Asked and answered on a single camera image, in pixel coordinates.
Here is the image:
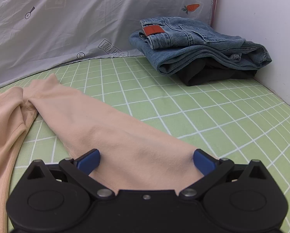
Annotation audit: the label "beige long-sleeve shirt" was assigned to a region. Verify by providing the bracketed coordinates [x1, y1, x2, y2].
[0, 74, 202, 232]

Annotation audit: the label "folded black garment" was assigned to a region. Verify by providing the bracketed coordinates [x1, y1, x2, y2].
[176, 57, 257, 86]

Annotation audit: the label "folded blue jeans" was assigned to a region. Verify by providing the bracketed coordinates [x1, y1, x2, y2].
[129, 17, 272, 75]

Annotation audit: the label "grey carrot-print sheet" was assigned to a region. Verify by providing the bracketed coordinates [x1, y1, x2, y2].
[0, 0, 216, 87]

